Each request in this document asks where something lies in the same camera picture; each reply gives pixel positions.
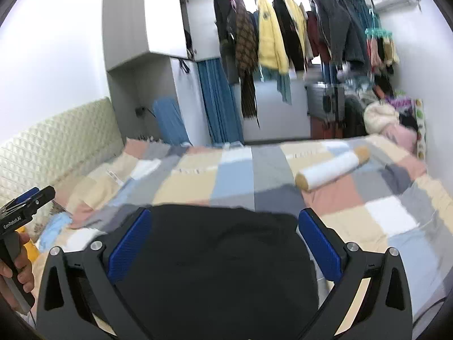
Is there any silver suitcase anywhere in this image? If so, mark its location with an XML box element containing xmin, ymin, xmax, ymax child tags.
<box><xmin>306</xmin><ymin>82</ymin><xmax>346</xmax><ymax>120</ymax></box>

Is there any green sock hanger with socks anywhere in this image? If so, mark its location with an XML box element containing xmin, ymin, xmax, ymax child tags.
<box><xmin>364</xmin><ymin>27</ymin><xmax>401</xmax><ymax>67</ymax></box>

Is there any brown plaid hanging coat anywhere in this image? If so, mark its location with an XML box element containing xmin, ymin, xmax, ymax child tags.
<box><xmin>234</xmin><ymin>3</ymin><xmax>261</xmax><ymax>129</ymax></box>

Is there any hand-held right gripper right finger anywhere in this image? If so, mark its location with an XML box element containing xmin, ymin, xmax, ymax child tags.
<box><xmin>297</xmin><ymin>207</ymin><xmax>414</xmax><ymax>340</ymax></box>

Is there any white roll with brown ends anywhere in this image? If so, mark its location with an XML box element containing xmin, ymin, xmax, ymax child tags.
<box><xmin>295</xmin><ymin>145</ymin><xmax>371</xmax><ymax>191</ymax></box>

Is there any grey white wardrobe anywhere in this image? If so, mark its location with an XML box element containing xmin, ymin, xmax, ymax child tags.
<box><xmin>102</xmin><ymin>0</ymin><xmax>213</xmax><ymax>146</ymax></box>

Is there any light blue cloth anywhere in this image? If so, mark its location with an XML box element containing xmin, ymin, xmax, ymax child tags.
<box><xmin>36</xmin><ymin>212</ymin><xmax>74</xmax><ymax>251</ymax></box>

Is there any fruit print cloth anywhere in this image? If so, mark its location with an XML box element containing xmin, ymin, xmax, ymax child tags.
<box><xmin>411</xmin><ymin>97</ymin><xmax>428</xmax><ymax>161</ymax></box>

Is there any blue striped folded board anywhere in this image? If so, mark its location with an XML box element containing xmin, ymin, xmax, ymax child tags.
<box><xmin>152</xmin><ymin>97</ymin><xmax>194</xmax><ymax>146</ymax></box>

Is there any pile of mixed clothes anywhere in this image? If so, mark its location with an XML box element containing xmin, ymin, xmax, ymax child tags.
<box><xmin>339</xmin><ymin>67</ymin><xmax>415</xmax><ymax>139</ymax></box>

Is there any black hanging coat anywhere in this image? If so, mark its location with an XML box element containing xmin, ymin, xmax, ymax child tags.
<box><xmin>213</xmin><ymin>0</ymin><xmax>241</xmax><ymax>86</ymax></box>

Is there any white air conditioner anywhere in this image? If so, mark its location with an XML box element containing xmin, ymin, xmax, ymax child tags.
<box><xmin>370</xmin><ymin>0</ymin><xmax>422</xmax><ymax>12</ymax></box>

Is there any dark red suitcase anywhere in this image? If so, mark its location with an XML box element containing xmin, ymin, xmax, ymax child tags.
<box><xmin>311</xmin><ymin>117</ymin><xmax>345</xmax><ymax>139</ymax></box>

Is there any white fluffy garment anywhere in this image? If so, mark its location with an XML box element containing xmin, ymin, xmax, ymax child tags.
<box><xmin>363</xmin><ymin>100</ymin><xmax>401</xmax><ymax>134</ymax></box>

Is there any yellow plush toy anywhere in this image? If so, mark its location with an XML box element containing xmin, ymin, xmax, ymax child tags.
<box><xmin>22</xmin><ymin>238</ymin><xmax>40</xmax><ymax>263</ymax></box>

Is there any blue curtain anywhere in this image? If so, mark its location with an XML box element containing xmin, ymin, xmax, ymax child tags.
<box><xmin>196</xmin><ymin>58</ymin><xmax>245</xmax><ymax>146</ymax></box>

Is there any pale yellow hanging shirt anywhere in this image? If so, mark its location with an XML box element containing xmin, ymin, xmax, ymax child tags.
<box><xmin>286</xmin><ymin>0</ymin><xmax>309</xmax><ymax>58</ymax></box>

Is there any pastel patchwork blanket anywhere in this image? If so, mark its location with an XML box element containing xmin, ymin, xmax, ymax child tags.
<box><xmin>21</xmin><ymin>136</ymin><xmax>453</xmax><ymax>340</ymax></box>

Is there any pink cloth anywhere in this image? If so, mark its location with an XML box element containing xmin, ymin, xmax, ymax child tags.
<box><xmin>383</xmin><ymin>121</ymin><xmax>419</xmax><ymax>154</ymax></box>

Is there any dark denim hanging garment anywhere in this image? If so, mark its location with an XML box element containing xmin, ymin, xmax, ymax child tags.
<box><xmin>336</xmin><ymin>0</ymin><xmax>373</xmax><ymax>65</ymax></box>

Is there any yellow fleece jacket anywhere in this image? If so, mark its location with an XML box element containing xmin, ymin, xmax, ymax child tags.
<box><xmin>257</xmin><ymin>0</ymin><xmax>290</xmax><ymax>75</ymax></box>

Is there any teal hanging cloth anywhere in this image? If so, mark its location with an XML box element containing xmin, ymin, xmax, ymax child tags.
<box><xmin>276</xmin><ymin>72</ymin><xmax>293</xmax><ymax>106</ymax></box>

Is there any grey knitted sweater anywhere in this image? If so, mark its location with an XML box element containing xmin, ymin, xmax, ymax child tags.
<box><xmin>311</xmin><ymin>0</ymin><xmax>365</xmax><ymax>63</ymax></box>

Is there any black hanging garment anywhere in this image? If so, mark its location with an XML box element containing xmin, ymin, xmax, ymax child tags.
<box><xmin>272</xmin><ymin>0</ymin><xmax>305</xmax><ymax>74</ymax></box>

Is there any dark red hanging garment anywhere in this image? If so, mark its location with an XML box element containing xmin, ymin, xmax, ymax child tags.
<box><xmin>306</xmin><ymin>10</ymin><xmax>332</xmax><ymax>63</ymax></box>

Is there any cream quilted headboard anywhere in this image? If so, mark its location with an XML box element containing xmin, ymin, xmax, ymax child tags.
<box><xmin>0</xmin><ymin>96</ymin><xmax>124</xmax><ymax>217</ymax></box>

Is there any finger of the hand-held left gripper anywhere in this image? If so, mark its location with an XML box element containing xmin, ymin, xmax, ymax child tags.
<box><xmin>0</xmin><ymin>185</ymin><xmax>56</xmax><ymax>217</ymax></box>

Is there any black puffer jacket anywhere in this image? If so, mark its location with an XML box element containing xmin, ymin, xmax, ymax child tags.
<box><xmin>115</xmin><ymin>203</ymin><xmax>320</xmax><ymax>340</ymax></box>

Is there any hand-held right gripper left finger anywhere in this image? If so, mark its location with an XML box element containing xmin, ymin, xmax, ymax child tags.
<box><xmin>36</xmin><ymin>208</ymin><xmax>156</xmax><ymax>340</ymax></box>

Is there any person's left hand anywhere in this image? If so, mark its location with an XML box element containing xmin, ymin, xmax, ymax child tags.
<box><xmin>0</xmin><ymin>232</ymin><xmax>36</xmax><ymax>309</ymax></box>

